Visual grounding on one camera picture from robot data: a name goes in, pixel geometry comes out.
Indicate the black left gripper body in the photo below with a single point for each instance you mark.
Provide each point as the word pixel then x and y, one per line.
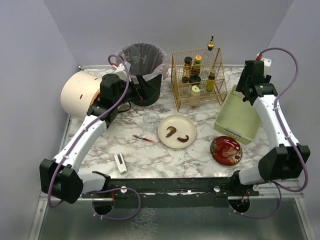
pixel 139 88

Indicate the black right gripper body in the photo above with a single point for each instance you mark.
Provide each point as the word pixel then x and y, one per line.
pixel 251 70

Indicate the clear drinking glass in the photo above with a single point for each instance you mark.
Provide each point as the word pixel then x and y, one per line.
pixel 151 121

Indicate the pale green perforated basket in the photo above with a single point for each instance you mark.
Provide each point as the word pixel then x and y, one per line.
pixel 238 119

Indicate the small yellow label bottle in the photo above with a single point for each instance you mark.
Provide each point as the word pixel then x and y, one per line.
pixel 211 80

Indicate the clear oil bottle gold cap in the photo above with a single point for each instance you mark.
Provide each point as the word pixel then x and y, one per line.
pixel 207 56

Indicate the amber spice jar grey lid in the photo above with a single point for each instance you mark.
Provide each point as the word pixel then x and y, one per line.
pixel 186 69

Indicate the cream round plate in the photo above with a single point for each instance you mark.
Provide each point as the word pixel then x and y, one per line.
pixel 184 126

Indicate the black lid glass jar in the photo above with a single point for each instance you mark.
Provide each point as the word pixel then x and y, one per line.
pixel 194 80

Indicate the cream cylindrical shaker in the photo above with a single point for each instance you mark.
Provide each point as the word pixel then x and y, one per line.
pixel 195 91

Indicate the green sauce bottle yellow cap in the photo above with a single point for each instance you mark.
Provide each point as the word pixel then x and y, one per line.
pixel 196 67

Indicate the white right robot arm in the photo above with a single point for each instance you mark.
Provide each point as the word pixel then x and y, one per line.
pixel 286 158

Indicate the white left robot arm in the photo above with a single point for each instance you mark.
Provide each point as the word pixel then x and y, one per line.
pixel 96 101

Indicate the black trash bin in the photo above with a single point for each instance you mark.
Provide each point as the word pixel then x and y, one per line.
pixel 156 82

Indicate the orange yellow drawer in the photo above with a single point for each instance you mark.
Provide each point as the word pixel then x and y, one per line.
pixel 95 97

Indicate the pink plastic bin liner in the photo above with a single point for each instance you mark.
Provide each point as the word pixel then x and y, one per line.
pixel 146 60

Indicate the cream cylindrical drawer box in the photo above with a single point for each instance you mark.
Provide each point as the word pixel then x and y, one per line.
pixel 78 92

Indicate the red pen tube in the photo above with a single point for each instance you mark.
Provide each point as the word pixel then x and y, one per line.
pixel 145 139

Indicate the brown shrimp piece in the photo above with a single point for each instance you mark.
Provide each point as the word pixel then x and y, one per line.
pixel 172 130

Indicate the dark red sausage piece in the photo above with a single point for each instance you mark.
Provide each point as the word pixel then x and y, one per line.
pixel 183 139

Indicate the meat scraps on red plate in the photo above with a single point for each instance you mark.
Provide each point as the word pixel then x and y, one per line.
pixel 231 151

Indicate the red floral small plate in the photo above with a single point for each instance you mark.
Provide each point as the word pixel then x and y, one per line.
pixel 226 140

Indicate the white rectangular device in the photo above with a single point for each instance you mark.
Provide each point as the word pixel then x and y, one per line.
pixel 121 165

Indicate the gold wire rack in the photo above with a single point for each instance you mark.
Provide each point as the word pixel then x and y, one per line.
pixel 182 91

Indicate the black mounting rail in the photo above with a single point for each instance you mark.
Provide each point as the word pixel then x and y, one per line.
pixel 128 193

